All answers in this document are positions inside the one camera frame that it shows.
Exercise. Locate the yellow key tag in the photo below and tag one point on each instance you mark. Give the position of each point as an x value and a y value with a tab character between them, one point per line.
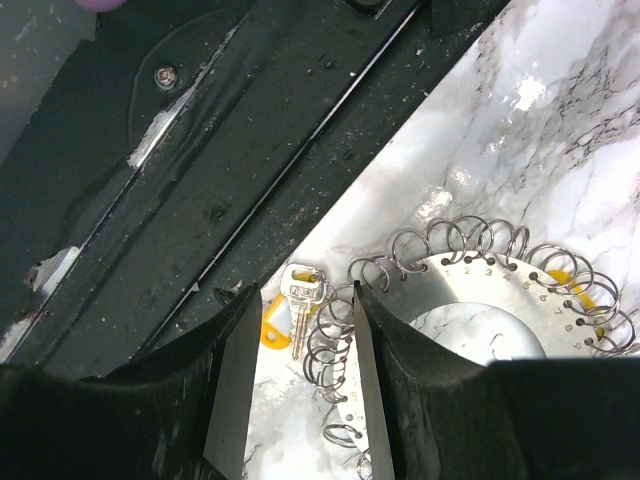
277	323

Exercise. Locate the silver disc keyring holder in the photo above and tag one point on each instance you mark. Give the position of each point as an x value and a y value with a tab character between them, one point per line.
478	289

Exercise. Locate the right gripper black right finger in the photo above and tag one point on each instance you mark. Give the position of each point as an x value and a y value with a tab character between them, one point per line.
431	414

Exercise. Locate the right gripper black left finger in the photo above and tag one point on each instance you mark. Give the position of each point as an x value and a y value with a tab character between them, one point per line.
180	412

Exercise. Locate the silver key on holder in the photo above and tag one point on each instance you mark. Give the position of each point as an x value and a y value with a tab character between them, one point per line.
304	288

